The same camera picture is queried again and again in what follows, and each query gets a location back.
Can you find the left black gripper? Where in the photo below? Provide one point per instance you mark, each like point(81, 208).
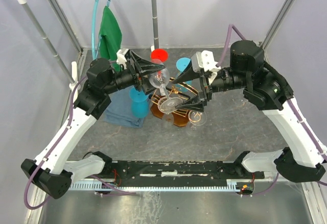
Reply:
point(141, 65)

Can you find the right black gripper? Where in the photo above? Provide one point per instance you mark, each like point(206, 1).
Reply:
point(198, 103)

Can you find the clear wine glass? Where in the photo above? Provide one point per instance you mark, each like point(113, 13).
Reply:
point(168, 118)
point(197, 119)
point(160, 80)

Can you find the blue wine glass back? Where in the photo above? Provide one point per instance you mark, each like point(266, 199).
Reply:
point(181, 65)

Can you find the blue wine glass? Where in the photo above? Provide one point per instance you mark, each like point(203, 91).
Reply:
point(181, 65)
point(139, 103)

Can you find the blue wine glass front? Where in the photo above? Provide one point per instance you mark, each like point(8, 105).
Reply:
point(139, 103)

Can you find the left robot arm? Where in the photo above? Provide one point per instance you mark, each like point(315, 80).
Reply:
point(50, 171)

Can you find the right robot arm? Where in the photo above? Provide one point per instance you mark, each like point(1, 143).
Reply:
point(263, 86)

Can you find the red wine glass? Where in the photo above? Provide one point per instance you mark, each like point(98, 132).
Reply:
point(160, 55)

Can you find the clear wine glass front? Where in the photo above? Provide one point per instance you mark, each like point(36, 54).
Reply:
point(197, 119)

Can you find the folded blue cloth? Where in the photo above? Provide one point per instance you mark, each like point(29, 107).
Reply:
point(119, 111)

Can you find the green cloth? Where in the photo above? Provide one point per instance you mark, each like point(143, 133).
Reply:
point(110, 37)

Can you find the teal clothes hanger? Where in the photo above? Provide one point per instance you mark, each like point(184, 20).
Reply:
point(95, 36)

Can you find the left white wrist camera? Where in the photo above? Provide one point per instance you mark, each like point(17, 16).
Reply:
point(121, 59)

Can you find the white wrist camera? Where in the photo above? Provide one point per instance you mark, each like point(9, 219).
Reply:
point(204, 61)
point(121, 59)

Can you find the gold wire wine glass rack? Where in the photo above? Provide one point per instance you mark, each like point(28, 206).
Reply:
point(181, 119)

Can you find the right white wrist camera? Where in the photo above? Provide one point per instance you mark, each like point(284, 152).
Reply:
point(204, 61)

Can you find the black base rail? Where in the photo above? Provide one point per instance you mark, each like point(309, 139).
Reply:
point(177, 173)

